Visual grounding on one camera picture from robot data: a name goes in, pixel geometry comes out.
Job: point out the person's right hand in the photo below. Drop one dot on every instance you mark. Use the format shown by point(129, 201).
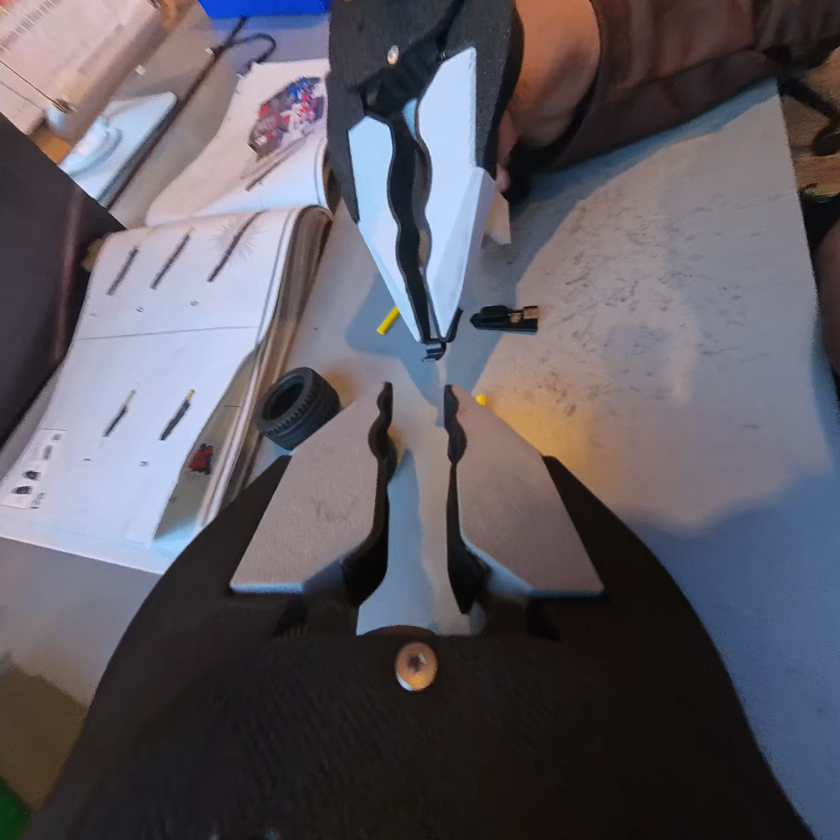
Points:
point(558, 65)

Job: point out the black rubber tyre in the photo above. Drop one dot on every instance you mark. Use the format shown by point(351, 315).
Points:
point(308, 413)

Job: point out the person's brown clothing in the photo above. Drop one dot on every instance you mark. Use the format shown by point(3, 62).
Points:
point(830, 295)

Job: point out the white stand base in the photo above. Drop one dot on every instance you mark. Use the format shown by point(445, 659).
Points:
point(124, 131)

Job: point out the building instruction booklet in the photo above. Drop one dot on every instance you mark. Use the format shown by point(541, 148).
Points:
point(164, 315)

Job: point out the black toy car box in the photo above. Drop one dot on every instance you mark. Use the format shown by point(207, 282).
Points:
point(39, 262)

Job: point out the wooden board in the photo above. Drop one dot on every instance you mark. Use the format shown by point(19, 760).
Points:
point(33, 735)

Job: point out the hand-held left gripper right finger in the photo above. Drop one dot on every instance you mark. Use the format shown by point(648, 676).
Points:
point(525, 518)

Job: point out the black brick piece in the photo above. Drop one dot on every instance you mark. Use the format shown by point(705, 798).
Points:
point(502, 320)

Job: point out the green plastic bin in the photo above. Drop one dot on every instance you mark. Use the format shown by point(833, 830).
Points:
point(10, 817)

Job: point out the printed instruction sheet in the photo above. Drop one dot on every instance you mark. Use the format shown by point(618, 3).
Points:
point(65, 33)

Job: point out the grey desk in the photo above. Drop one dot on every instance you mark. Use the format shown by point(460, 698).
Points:
point(656, 328)

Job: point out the small black curved piece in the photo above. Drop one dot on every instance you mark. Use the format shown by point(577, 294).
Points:
point(434, 351)

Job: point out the blue plastic bin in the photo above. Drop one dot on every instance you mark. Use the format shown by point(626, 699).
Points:
point(262, 6)

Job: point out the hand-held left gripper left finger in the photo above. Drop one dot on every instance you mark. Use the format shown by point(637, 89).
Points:
point(308, 518)

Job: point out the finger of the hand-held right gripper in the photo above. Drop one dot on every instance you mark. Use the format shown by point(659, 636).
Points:
point(374, 197)
point(459, 197)

